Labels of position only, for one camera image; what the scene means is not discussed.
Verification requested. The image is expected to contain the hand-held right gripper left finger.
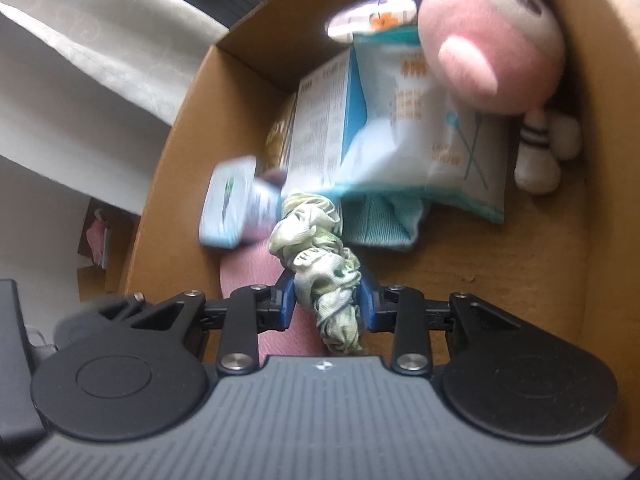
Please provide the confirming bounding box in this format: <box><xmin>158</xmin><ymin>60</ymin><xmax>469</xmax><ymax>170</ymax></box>
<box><xmin>99</xmin><ymin>269</ymin><xmax>297</xmax><ymax>377</ymax></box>

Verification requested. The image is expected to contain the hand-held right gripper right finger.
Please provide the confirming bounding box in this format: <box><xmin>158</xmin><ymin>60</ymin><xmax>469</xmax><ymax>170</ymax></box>
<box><xmin>357</xmin><ymin>269</ymin><xmax>522</xmax><ymax>377</ymax></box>

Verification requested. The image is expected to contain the green patterned scrunchie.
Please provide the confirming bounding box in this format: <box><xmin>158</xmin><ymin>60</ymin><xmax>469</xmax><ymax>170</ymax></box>
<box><xmin>269</xmin><ymin>191</ymin><xmax>363</xmax><ymax>357</ymax></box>

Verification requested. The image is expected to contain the teal woven cloth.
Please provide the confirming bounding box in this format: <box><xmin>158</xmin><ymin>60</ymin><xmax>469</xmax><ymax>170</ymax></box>
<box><xmin>342</xmin><ymin>194</ymin><xmax>427</xmax><ymax>252</ymax></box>

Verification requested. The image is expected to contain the large cardboard box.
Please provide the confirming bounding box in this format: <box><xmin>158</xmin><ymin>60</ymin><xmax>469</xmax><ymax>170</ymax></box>
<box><xmin>117</xmin><ymin>0</ymin><xmax>640</xmax><ymax>361</ymax></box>

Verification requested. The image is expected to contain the pink waffle cloth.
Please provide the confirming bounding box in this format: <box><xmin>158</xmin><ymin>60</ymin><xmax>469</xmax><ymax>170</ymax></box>
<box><xmin>219</xmin><ymin>252</ymin><xmax>323</xmax><ymax>361</ymax></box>

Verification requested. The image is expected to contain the white yogurt cup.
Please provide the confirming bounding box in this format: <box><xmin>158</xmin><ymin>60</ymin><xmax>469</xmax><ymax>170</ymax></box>
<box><xmin>199</xmin><ymin>156</ymin><xmax>288</xmax><ymax>249</ymax></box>

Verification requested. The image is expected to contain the pink item in small box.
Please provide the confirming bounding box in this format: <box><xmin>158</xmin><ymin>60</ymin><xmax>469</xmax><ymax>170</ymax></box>
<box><xmin>86</xmin><ymin>217</ymin><xmax>110</xmax><ymax>267</ymax></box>

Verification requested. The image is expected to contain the small cardboard box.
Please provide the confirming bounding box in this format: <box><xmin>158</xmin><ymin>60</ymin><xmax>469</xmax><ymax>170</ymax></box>
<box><xmin>76</xmin><ymin>197</ymin><xmax>142</xmax><ymax>307</ymax></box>

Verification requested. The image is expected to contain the gold snack packet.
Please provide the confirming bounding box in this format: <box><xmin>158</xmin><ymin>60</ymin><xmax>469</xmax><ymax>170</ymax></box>
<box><xmin>264</xmin><ymin>104</ymin><xmax>297</xmax><ymax>173</ymax></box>

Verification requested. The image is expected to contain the white teal cotton swab pack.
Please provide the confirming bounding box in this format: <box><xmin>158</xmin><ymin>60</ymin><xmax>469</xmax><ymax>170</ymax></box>
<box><xmin>334</xmin><ymin>27</ymin><xmax>507</xmax><ymax>225</ymax></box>

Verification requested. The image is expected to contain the pink plush pig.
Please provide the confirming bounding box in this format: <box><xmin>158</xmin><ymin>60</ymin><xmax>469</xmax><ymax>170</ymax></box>
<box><xmin>400</xmin><ymin>0</ymin><xmax>583</xmax><ymax>195</ymax></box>

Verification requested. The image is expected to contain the white floral cloth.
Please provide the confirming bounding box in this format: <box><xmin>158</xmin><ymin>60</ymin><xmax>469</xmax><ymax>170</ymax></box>
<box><xmin>327</xmin><ymin>0</ymin><xmax>422</xmax><ymax>44</ymax></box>

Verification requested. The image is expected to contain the white curtain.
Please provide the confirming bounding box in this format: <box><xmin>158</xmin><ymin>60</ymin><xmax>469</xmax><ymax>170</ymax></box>
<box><xmin>0</xmin><ymin>0</ymin><xmax>232</xmax><ymax>217</ymax></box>

